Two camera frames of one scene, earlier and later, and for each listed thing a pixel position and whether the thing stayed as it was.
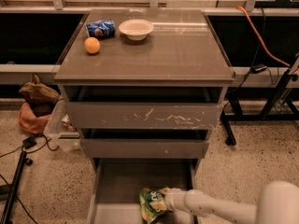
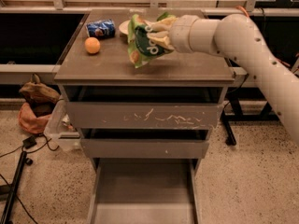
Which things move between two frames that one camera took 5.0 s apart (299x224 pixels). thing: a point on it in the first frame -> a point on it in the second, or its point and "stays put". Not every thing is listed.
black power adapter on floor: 29,143 stays put
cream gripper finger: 158,205 -> 161,38
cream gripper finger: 164,190 -> 162,24
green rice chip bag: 147,196 -> 142,48
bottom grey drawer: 117,182 stays put
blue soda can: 101,29 stays put
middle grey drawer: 145,148 stays put
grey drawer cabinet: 145,87 stays put
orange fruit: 92,45 stays put
